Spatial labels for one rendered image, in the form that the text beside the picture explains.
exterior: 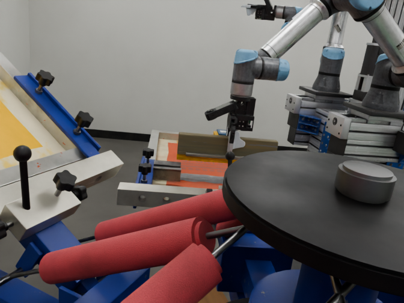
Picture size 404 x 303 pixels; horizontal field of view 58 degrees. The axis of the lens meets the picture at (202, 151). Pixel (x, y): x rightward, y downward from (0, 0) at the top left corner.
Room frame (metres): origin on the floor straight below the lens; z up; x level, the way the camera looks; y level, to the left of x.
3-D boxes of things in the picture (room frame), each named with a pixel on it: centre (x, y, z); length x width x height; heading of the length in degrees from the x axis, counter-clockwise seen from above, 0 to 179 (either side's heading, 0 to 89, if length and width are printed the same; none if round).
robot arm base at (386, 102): (1.60, -0.75, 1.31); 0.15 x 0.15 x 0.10
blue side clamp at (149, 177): (1.16, 0.18, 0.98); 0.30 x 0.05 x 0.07; 6
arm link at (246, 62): (1.25, -0.11, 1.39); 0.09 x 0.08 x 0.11; 108
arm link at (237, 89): (1.25, -0.11, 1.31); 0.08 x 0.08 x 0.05
